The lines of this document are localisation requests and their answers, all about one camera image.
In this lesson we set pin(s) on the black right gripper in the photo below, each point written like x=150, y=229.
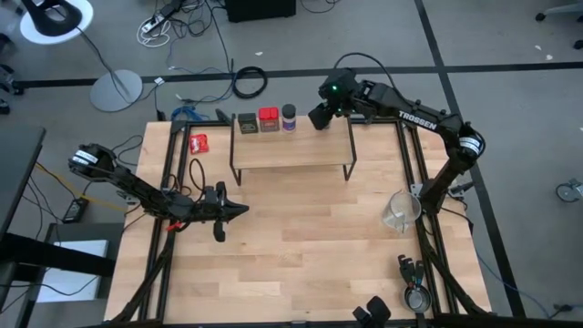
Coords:
x=341, y=93

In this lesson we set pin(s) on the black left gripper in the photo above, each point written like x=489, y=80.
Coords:
x=214, y=205

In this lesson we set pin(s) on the white purple-label spice bottle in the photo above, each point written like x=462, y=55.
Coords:
x=289, y=119

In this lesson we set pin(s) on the red smoked paprika tin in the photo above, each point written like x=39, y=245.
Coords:
x=268, y=119

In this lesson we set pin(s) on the dark green spice tin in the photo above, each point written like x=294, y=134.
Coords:
x=248, y=124

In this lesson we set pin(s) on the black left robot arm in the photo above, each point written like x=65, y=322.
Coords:
x=136, y=191

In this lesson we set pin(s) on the red clip on arm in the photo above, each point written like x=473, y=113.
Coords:
x=174, y=226

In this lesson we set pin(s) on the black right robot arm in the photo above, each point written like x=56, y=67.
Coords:
x=419, y=116

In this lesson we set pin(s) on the wooden shelf with black legs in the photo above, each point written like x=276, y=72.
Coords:
x=291, y=150

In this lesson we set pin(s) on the red foil packet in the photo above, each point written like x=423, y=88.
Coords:
x=199, y=144

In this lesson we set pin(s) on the black floor box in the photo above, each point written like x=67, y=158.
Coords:
x=259, y=10

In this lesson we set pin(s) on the black power adapter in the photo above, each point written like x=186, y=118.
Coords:
x=75, y=209

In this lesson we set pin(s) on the grey disc floor stand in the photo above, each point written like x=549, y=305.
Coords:
x=116, y=93

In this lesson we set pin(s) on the black lumpy object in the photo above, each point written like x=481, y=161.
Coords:
x=378, y=310

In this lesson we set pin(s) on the white panel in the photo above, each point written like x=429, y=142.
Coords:
x=68, y=284

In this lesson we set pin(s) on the black desk beam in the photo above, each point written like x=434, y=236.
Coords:
x=54, y=257

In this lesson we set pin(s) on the white power strip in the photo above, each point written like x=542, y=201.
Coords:
x=152, y=23

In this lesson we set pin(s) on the nested metal measuring cups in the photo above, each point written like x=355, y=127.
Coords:
x=418, y=298

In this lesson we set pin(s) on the dark desk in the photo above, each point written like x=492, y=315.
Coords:
x=18, y=168

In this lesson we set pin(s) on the black pillar on white disc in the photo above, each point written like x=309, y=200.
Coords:
x=54, y=20

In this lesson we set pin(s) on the grey caster wheel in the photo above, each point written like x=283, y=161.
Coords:
x=575, y=186

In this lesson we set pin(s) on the black wheeled base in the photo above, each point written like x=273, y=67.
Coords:
x=7, y=75

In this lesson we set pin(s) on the grey chair base with casters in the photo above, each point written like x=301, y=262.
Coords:
x=565, y=8

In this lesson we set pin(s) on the black aluminium table frame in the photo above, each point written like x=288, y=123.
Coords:
x=178, y=125

